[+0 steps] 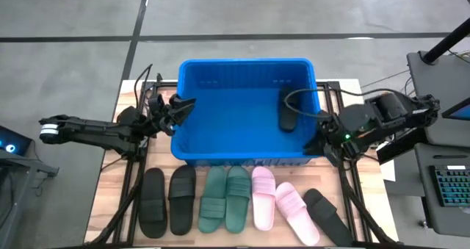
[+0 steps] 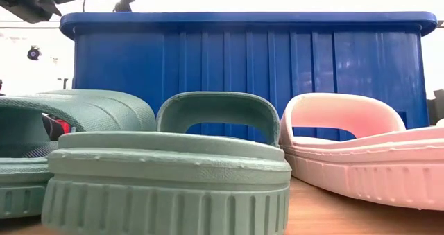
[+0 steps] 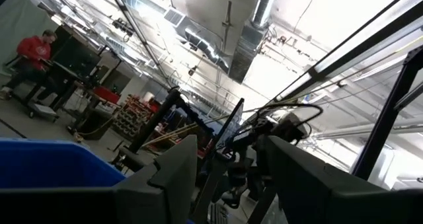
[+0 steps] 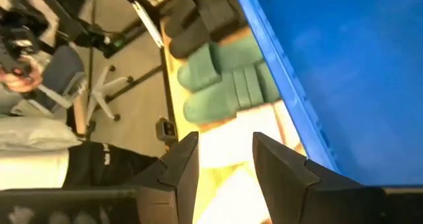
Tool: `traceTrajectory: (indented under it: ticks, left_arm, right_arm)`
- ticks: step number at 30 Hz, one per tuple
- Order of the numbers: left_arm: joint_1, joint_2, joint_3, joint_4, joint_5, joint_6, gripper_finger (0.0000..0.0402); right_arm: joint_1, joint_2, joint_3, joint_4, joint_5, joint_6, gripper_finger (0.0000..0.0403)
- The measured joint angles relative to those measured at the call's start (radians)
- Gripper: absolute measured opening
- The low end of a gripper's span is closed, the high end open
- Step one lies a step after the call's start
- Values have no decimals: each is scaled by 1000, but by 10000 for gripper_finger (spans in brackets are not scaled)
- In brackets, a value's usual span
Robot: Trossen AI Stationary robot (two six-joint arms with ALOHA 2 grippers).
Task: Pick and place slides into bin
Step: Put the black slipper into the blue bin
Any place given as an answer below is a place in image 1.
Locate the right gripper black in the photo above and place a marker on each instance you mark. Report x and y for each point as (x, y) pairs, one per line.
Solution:
(336, 131)

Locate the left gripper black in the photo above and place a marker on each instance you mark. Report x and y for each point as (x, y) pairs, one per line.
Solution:
(161, 113)

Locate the black foam slide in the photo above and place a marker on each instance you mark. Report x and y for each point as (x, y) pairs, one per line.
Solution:
(152, 205)
(288, 123)
(182, 190)
(325, 212)

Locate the pink foam slide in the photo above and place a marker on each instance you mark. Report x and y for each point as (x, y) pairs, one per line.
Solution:
(293, 208)
(263, 190)

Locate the green foam slide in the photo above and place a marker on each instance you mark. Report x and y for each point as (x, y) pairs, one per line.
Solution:
(238, 190)
(212, 205)

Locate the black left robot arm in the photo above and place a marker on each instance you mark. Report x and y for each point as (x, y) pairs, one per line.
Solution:
(95, 133)

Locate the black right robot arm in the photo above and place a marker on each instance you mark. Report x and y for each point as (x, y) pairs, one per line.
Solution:
(389, 109)

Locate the blue plastic bin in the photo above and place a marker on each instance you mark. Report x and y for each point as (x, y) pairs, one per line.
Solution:
(235, 113)

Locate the black flat panel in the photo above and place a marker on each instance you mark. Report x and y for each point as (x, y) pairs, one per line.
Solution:
(400, 146)

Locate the grey desk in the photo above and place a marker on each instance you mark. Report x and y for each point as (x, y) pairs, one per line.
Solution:
(433, 83)
(451, 223)

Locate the backlit black keyboard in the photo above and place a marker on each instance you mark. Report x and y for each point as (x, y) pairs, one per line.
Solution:
(453, 186)

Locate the blue lit screen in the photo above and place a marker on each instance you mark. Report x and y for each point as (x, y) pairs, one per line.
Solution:
(460, 111)

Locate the black pole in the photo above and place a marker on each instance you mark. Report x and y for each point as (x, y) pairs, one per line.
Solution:
(446, 41)

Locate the black computer with blue light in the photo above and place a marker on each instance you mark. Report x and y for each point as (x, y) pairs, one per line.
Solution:
(16, 139)

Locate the dark grey side table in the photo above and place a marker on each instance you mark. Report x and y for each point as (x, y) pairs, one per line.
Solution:
(22, 164)

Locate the black aluminium table frame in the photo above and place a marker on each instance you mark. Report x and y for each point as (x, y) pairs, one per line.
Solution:
(332, 82)

